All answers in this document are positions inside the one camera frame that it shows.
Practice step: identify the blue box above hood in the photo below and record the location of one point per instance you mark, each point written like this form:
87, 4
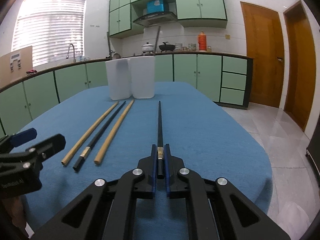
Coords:
157, 6

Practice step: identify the wooden door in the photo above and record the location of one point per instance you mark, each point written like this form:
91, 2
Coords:
265, 45
302, 68

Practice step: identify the upper green cabinets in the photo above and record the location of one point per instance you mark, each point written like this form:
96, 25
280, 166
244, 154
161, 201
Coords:
190, 13

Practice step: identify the patterned ceramic jar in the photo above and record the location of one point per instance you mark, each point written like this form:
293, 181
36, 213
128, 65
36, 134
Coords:
178, 47

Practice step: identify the window blinds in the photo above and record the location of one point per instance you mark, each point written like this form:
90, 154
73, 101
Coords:
54, 28

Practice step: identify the black wok with lid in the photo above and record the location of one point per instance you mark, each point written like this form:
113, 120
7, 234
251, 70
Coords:
165, 46

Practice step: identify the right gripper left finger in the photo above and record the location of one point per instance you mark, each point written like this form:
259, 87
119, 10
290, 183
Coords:
105, 209

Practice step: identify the black chopstick with silver band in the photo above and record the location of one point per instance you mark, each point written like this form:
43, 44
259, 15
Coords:
160, 151

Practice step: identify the cardboard box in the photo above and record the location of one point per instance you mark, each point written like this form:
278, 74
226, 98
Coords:
14, 65

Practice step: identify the orange thermos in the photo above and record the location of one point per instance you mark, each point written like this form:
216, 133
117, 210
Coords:
202, 41

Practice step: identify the green cabinets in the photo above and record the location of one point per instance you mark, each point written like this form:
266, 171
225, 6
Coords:
225, 79
190, 13

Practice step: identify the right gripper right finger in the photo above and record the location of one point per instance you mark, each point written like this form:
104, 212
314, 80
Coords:
216, 209

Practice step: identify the blue table cloth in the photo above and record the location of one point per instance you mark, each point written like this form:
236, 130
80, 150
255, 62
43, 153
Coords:
208, 139

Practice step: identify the white cooking pot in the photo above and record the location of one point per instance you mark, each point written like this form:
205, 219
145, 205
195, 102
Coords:
148, 48

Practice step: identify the pink cloth on counter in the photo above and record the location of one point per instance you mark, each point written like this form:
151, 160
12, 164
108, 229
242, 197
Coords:
31, 72

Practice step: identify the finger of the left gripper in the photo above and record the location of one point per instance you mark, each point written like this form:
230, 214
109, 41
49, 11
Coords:
23, 137
45, 149

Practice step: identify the person's left hand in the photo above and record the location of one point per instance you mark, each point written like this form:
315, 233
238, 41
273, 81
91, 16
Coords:
13, 220

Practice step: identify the black range hood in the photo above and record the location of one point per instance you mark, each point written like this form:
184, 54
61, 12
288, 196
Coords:
156, 18

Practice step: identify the lower green cabinets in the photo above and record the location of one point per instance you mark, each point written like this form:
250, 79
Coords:
225, 79

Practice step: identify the white utensil holder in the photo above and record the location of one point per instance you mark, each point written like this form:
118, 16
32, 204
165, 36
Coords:
131, 77

